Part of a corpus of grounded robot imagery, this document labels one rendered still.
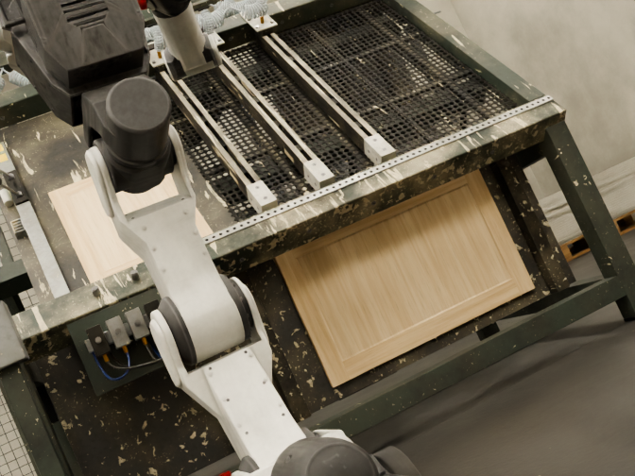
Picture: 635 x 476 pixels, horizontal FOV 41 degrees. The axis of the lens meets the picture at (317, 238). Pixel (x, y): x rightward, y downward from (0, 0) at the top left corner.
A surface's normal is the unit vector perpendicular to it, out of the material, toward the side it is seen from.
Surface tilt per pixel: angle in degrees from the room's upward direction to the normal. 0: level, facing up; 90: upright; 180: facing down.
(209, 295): 71
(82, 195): 51
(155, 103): 80
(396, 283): 90
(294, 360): 90
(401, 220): 90
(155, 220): 85
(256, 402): 62
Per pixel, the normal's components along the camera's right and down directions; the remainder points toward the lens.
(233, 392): 0.07, -0.61
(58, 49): 0.33, -0.12
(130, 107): 0.22, -0.36
